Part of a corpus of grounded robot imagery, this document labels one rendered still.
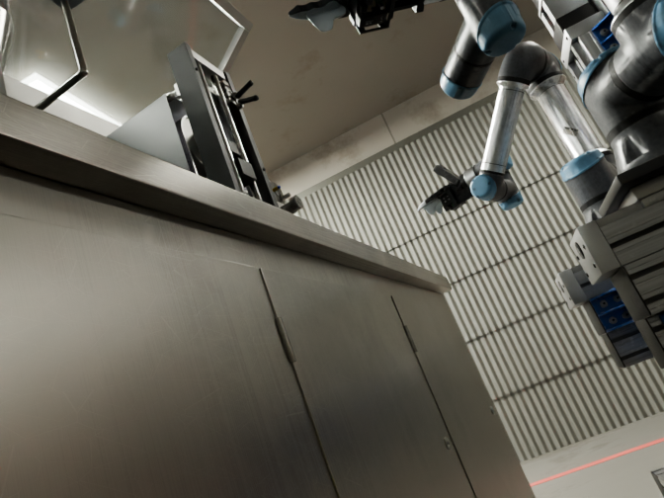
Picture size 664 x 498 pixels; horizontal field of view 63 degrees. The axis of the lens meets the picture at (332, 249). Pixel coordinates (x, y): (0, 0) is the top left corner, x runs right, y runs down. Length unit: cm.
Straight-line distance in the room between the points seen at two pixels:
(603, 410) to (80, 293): 405
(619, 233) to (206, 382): 75
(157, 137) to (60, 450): 100
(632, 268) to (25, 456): 90
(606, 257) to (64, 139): 84
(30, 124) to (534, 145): 429
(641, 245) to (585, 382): 329
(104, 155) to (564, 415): 400
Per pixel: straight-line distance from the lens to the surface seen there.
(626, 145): 112
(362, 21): 94
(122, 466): 42
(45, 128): 48
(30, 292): 42
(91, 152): 50
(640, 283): 103
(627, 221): 105
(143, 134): 136
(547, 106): 184
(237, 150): 119
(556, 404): 428
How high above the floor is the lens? 60
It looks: 18 degrees up
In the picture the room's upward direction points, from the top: 22 degrees counter-clockwise
